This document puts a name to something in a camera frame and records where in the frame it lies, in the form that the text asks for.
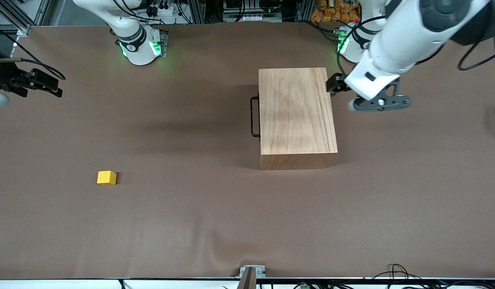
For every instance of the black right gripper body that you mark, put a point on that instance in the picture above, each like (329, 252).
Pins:
(3, 75)

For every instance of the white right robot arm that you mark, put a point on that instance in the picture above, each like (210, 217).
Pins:
(139, 48)

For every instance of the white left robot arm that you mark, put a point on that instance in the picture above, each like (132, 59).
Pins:
(404, 36)

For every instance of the light wooden drawer cabinet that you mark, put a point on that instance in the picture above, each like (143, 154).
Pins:
(297, 116)

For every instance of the yellow cube block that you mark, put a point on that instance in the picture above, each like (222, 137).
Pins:
(106, 177)

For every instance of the orange snack pile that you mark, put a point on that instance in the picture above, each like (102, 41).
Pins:
(335, 12)

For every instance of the grey metal equipment rack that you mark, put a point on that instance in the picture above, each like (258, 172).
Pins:
(251, 12)

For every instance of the white power strip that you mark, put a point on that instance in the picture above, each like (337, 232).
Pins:
(163, 11)

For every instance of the brown table cover mat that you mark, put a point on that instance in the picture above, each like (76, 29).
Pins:
(191, 224)

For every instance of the grey metal table clamp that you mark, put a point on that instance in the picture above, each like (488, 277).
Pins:
(251, 275)

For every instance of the aluminium frame profile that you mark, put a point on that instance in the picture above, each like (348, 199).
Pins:
(19, 18)

